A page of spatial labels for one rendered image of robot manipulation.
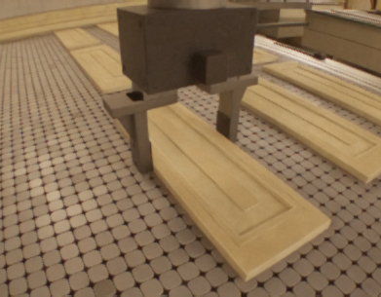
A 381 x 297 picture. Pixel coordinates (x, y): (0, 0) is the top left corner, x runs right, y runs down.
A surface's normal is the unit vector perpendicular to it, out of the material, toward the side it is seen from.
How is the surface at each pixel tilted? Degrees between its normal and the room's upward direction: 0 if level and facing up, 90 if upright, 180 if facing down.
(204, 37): 90
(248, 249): 0
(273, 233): 0
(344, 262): 0
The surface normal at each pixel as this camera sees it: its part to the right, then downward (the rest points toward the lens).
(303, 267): 0.00, -0.83
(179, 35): 0.51, 0.47
